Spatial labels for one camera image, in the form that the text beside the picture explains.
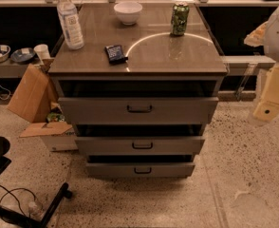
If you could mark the grey drawer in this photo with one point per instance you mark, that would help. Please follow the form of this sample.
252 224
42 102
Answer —
140 169
138 110
139 145

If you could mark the white cardboard box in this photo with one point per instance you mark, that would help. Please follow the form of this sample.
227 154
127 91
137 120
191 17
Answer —
57 136

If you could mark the white paper cup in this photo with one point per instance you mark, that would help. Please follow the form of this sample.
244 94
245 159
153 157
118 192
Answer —
42 51

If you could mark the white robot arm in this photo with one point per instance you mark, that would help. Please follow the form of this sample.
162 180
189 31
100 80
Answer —
267 36

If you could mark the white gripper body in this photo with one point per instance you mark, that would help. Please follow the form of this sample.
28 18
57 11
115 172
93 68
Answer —
269 104

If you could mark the green snack bag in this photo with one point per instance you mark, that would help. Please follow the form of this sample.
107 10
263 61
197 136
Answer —
53 117

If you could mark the white bowl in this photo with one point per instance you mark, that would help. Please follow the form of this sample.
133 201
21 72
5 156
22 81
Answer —
128 12

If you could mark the brown cardboard box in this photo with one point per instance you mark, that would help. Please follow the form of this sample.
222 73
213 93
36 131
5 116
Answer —
33 96

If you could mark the black chair base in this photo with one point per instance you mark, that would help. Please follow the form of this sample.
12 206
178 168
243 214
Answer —
12 210

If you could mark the grey drawer cabinet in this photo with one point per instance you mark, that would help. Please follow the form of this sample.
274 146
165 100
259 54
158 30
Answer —
158 66

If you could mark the green soda can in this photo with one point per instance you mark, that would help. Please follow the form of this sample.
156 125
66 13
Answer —
179 18

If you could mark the grey top drawer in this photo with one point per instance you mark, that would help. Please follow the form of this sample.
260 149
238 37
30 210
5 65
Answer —
138 110

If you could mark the grey bottom drawer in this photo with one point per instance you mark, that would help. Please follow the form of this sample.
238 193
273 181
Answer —
140 169

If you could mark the clear plastic water bottle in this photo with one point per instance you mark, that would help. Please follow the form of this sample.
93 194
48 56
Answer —
71 27

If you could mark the dark blue plate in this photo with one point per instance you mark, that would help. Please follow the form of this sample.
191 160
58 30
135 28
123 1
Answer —
23 55

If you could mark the grey middle drawer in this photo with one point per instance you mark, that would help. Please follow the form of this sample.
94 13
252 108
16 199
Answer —
139 145

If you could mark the dark blue snack packet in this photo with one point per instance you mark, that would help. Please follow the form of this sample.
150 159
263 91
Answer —
115 54

